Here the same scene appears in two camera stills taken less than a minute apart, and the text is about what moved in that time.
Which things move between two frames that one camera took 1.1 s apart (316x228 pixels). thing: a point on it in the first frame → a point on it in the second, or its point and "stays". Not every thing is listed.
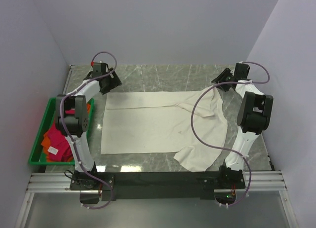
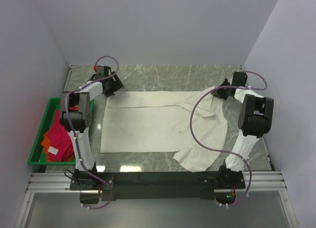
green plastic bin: [37, 156] stays
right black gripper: [220, 78] → [219, 94]
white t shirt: [161, 122] stays
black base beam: [134, 185] stays
